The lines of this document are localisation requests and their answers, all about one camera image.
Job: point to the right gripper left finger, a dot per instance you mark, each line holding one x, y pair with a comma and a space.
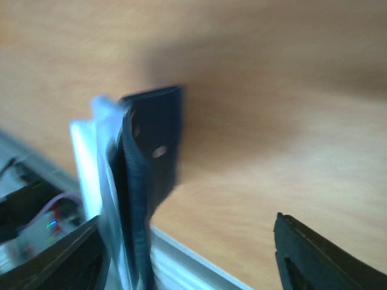
77, 261

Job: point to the blue card holder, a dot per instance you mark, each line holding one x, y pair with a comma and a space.
126, 156

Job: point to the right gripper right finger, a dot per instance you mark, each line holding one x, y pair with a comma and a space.
307, 260

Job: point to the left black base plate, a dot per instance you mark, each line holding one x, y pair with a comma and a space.
21, 207

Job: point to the left controller board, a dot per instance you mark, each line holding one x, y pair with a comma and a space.
53, 225

